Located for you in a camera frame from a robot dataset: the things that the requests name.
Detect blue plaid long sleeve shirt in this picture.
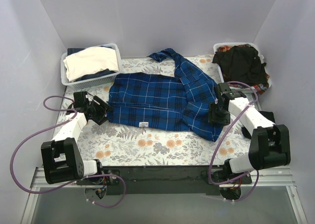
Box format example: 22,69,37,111
107,48,223,142

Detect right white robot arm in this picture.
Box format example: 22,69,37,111
208,82,291,185

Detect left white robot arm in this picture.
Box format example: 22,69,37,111
41,91,113,185

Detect folded white shirt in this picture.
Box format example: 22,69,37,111
63,46,119,82

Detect folded black shirt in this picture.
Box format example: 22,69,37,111
241,110,275,139

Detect black crumpled shirt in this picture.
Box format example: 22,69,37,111
212,45,269,87

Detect right white plastic basket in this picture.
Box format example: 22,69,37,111
213,42,273,94

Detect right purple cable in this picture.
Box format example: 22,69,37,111
208,81,259,203

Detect purple cable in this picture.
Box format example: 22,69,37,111
208,81,259,203
9,95,128,208

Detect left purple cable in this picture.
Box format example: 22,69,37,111
9,95,128,208

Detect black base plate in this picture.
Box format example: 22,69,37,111
77,165,241,195

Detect aluminium frame rail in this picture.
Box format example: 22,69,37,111
31,166,296,189

